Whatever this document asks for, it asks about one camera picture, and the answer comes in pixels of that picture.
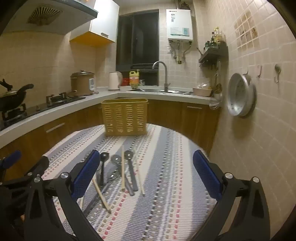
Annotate wooden chopstick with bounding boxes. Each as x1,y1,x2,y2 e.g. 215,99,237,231
135,162,146,197
121,146,126,192
92,177,112,214

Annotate cream electric kettle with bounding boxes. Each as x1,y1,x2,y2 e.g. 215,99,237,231
108,71,123,91

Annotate striped woven tablecloth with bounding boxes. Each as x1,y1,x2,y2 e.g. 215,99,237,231
43,124,218,241

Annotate steel spoon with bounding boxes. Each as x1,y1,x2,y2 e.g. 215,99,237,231
83,173,119,216

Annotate yellow detergent bottle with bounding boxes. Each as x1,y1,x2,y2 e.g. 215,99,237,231
129,69,141,90

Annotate water heater pipes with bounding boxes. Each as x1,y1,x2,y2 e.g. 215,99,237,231
170,40,192,64

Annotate grey range hood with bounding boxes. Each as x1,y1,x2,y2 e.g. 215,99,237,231
0,0,99,35

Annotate brown rice cooker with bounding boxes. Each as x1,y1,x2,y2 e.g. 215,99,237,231
69,70,96,98

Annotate yellow slotted plastic basket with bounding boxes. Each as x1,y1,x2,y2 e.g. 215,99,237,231
101,98,149,137

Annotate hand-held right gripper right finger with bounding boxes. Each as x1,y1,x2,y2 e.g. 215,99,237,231
192,149,271,241

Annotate white wall cabinet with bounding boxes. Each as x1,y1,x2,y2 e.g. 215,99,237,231
69,0,120,48

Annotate black wok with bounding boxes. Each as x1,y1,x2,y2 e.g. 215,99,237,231
0,79,35,112

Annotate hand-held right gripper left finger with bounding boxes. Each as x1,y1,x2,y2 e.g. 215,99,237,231
24,149,109,241

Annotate dark window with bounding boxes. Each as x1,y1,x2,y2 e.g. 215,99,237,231
116,9,160,72

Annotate black plastic spoon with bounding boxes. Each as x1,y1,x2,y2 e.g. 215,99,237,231
99,152,109,187

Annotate steel sink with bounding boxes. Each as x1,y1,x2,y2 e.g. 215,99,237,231
127,88,195,96

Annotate dark wall shelf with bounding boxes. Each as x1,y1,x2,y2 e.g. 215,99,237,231
198,44,228,64

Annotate grey round-head utensil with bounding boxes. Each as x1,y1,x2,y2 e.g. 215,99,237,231
110,154,135,196
124,150,139,192

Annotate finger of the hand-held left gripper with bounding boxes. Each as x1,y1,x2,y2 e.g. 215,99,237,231
23,156,49,179
0,150,22,180

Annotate hanging wooden ladle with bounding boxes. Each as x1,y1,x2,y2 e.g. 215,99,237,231
214,59,223,95

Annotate hanging metal strainer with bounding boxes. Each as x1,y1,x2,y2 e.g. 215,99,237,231
209,96,222,110

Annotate white water heater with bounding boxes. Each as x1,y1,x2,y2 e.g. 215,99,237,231
165,9,194,42

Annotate black gas stove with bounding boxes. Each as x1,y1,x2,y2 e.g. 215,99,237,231
0,91,86,130

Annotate row of condiment bottles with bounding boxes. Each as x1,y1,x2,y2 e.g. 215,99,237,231
203,27,226,49

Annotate beige bowl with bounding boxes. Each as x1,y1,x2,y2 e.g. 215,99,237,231
192,87,213,97

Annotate round metal steamer tray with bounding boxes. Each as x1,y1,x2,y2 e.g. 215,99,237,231
227,72,258,117

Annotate steel faucet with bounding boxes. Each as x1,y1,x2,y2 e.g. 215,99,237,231
152,61,171,93

